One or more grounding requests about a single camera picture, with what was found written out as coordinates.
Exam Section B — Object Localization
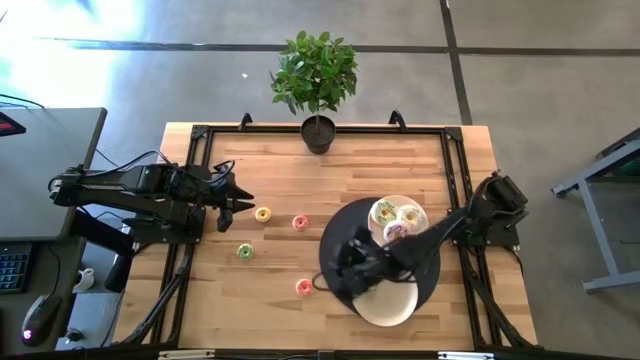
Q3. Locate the black device with red light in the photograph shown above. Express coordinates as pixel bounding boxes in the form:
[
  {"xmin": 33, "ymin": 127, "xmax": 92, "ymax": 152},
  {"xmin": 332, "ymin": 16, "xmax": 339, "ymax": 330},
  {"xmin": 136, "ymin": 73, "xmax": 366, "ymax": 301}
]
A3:
[{"xmin": 0, "ymin": 111, "xmax": 27, "ymax": 138}]

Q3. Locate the large green striped donut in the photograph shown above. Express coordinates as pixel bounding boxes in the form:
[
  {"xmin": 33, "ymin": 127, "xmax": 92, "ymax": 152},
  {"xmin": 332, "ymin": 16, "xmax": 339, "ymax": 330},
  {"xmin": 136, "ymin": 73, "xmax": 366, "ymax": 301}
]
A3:
[{"xmin": 370, "ymin": 199, "xmax": 399, "ymax": 227}]

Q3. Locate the small white mug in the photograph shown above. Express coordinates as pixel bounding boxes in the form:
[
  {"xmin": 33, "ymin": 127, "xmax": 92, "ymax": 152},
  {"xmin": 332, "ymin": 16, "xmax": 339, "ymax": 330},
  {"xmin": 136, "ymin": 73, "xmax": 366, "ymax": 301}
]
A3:
[{"xmin": 72, "ymin": 267, "xmax": 96, "ymax": 293}]

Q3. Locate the round white plate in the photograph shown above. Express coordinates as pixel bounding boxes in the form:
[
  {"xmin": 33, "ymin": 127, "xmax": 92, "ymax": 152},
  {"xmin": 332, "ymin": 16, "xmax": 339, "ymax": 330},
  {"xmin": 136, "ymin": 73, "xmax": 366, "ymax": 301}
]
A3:
[
  {"xmin": 352, "ymin": 277, "xmax": 419, "ymax": 328},
  {"xmin": 367, "ymin": 194, "xmax": 430, "ymax": 249}
]

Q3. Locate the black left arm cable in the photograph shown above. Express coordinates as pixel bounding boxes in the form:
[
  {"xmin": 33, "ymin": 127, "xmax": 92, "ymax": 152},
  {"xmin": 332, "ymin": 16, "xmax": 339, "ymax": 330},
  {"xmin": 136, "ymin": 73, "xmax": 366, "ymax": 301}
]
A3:
[{"xmin": 99, "ymin": 149, "xmax": 237, "ymax": 187}]

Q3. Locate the round black mat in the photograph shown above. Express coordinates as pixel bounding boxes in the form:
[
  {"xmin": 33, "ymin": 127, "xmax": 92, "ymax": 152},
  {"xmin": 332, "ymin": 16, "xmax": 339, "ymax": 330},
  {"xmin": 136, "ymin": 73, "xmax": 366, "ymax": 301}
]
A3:
[{"xmin": 318, "ymin": 196, "xmax": 442, "ymax": 314}]

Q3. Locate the green plant in black pot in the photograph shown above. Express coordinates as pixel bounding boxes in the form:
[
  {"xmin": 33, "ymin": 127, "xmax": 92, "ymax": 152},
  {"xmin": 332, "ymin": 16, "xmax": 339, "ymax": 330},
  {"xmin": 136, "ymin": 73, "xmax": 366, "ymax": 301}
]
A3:
[{"xmin": 269, "ymin": 30, "xmax": 359, "ymax": 155}]

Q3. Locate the black desk leg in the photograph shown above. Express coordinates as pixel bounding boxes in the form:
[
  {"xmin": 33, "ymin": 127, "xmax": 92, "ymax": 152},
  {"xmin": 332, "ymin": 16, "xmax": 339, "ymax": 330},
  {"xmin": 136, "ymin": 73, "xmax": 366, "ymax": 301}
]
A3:
[{"xmin": 73, "ymin": 209, "xmax": 135, "ymax": 294}]

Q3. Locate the black aluminium table frame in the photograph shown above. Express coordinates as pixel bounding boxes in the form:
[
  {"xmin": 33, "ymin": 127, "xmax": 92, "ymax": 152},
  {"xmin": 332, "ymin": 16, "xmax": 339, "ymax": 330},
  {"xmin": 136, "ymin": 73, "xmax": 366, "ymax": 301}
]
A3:
[{"xmin": 117, "ymin": 122, "xmax": 539, "ymax": 351}]

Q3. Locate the black computer mouse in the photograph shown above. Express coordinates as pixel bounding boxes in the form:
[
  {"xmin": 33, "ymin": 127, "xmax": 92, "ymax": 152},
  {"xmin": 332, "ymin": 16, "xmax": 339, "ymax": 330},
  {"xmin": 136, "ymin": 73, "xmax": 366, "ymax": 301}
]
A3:
[{"xmin": 20, "ymin": 293, "xmax": 62, "ymax": 348}]

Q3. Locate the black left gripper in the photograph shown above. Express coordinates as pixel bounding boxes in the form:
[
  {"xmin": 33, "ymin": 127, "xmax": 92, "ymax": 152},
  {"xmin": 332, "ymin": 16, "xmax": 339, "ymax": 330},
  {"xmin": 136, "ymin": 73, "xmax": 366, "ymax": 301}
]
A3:
[{"xmin": 199, "ymin": 166, "xmax": 257, "ymax": 234}]

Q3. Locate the grey desk top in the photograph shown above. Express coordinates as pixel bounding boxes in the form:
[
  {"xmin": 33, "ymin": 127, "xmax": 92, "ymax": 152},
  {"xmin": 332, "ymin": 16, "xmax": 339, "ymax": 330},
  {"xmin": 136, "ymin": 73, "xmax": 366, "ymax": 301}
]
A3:
[{"xmin": 0, "ymin": 107, "xmax": 109, "ymax": 242}]

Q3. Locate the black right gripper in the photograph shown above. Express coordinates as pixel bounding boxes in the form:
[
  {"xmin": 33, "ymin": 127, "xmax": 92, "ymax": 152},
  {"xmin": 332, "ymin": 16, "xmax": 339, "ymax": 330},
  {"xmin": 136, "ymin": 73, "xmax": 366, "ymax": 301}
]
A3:
[{"xmin": 331, "ymin": 238, "xmax": 404, "ymax": 304}]

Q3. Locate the large white donut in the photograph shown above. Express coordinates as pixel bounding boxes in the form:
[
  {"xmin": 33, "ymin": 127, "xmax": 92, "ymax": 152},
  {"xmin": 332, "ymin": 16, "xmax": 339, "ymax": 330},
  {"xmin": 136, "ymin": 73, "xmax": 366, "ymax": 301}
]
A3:
[{"xmin": 397, "ymin": 203, "xmax": 426, "ymax": 229}]

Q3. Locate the black backlit keyboard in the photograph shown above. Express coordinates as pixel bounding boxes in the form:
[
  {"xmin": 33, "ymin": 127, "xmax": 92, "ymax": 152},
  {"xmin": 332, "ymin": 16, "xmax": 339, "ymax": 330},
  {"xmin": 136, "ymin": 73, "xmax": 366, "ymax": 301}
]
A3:
[{"xmin": 0, "ymin": 242, "xmax": 32, "ymax": 296}]

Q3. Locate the grey metal table frame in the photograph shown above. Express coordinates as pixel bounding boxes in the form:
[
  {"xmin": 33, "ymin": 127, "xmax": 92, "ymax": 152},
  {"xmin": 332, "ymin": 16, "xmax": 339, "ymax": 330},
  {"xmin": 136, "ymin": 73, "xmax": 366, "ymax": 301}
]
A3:
[{"xmin": 551, "ymin": 127, "xmax": 640, "ymax": 294}]

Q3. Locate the dark grey lower desk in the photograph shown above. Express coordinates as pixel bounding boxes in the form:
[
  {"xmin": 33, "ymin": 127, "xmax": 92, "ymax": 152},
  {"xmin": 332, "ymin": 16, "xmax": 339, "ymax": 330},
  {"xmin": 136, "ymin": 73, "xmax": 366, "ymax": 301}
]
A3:
[{"xmin": 0, "ymin": 235, "xmax": 87, "ymax": 357}]

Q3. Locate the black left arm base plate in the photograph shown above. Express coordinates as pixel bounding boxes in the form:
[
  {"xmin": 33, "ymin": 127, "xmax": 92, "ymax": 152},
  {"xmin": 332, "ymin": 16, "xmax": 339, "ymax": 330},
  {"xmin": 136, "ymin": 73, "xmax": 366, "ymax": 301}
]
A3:
[{"xmin": 123, "ymin": 204, "xmax": 206, "ymax": 246}]

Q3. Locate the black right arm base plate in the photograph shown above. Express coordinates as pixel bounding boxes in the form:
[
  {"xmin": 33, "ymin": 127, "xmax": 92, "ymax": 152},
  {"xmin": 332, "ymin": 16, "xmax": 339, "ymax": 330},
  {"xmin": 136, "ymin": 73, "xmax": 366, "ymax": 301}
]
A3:
[{"xmin": 452, "ymin": 219, "xmax": 521, "ymax": 249}]

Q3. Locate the silver edge bracket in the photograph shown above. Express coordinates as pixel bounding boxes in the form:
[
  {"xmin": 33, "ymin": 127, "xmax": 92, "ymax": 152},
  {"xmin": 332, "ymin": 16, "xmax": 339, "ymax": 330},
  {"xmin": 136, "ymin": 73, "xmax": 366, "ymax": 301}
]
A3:
[
  {"xmin": 158, "ymin": 349, "xmax": 216, "ymax": 360},
  {"xmin": 438, "ymin": 351, "xmax": 495, "ymax": 360}
]

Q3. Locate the large pink drizzled donut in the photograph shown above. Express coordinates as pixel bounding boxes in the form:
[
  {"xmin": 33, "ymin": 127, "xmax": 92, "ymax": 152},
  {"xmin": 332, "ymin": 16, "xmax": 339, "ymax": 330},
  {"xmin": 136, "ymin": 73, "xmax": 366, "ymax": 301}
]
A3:
[{"xmin": 382, "ymin": 219, "xmax": 412, "ymax": 244}]

